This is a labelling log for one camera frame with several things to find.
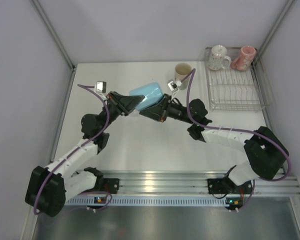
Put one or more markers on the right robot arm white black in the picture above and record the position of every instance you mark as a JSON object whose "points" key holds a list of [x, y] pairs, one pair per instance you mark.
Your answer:
{"points": [[264, 152]]}

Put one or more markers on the metal wire dish rack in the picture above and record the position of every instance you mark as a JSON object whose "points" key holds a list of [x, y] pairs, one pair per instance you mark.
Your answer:
{"points": [[234, 90]]}

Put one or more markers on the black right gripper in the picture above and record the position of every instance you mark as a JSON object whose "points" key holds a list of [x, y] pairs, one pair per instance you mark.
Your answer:
{"points": [[159, 111]]}

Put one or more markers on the pink patterned mug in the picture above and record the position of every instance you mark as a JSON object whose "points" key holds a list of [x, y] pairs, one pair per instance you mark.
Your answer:
{"points": [[244, 59]]}

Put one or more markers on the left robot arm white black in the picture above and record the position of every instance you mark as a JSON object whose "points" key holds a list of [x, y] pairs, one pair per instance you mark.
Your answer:
{"points": [[51, 186]]}

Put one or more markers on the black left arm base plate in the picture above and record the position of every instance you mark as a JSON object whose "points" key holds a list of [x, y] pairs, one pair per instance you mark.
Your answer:
{"points": [[107, 185]]}

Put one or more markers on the light blue white cup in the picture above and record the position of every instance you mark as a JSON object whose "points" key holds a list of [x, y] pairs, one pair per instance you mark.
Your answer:
{"points": [[152, 93]]}

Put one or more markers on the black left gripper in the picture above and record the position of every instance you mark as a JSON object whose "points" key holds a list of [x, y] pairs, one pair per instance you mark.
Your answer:
{"points": [[123, 105]]}

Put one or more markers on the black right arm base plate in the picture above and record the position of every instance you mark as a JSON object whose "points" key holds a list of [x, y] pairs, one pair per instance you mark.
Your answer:
{"points": [[221, 187]]}

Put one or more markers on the beige tall patterned mug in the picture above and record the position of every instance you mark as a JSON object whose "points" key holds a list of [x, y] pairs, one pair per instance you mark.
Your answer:
{"points": [[182, 72]]}

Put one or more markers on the white mug orange inside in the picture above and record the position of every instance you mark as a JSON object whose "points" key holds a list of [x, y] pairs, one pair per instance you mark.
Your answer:
{"points": [[218, 58]]}

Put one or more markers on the grey slotted cable duct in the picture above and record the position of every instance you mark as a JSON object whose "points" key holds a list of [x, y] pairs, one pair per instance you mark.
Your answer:
{"points": [[153, 201]]}

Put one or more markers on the aluminium mounting rail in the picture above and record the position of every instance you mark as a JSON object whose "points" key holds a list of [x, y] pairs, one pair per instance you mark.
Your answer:
{"points": [[191, 183]]}

